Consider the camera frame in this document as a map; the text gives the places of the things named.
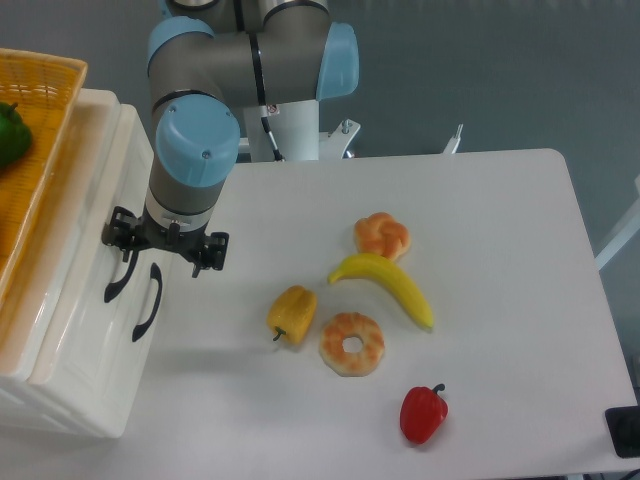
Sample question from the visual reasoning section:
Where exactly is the yellow bell pepper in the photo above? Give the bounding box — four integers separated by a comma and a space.
266, 285, 318, 345

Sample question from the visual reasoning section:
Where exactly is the knotted bread roll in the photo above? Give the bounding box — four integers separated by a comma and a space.
353, 212, 412, 261

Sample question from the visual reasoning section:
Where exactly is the white drawer cabinet frame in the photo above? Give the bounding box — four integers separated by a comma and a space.
1, 89, 121, 434

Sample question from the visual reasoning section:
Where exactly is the black drawer handle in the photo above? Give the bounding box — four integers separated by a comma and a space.
103, 251, 139, 303
131, 262, 164, 343

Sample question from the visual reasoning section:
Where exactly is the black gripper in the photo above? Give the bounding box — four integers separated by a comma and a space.
101, 206, 229, 278

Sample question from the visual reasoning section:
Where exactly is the black bottom drawer handle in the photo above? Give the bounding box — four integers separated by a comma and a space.
131, 262, 164, 343

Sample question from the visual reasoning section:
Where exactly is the black top drawer handle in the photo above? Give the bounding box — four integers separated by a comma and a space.
103, 251, 139, 303

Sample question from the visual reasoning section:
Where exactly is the green bell pepper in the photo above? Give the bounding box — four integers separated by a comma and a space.
0, 102, 32, 168

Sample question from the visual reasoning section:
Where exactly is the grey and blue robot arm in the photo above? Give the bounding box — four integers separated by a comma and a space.
102, 1, 359, 271

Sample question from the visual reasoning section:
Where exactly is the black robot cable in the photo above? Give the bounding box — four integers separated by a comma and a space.
259, 103, 286, 162

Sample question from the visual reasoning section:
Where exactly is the red bell pepper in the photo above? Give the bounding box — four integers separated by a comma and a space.
399, 383, 449, 445

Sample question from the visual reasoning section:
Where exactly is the white frame at right edge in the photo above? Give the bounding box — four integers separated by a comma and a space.
595, 177, 639, 271

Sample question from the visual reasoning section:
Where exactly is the ring-shaped bread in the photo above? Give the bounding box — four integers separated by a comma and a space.
319, 312, 385, 377

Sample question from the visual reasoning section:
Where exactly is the yellow banana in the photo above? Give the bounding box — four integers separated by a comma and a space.
327, 253, 434, 329

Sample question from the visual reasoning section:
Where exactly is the black device at table edge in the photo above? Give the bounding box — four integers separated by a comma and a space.
605, 405, 640, 458

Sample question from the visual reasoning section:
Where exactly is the yellow woven basket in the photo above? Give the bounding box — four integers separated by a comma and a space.
1, 48, 88, 297

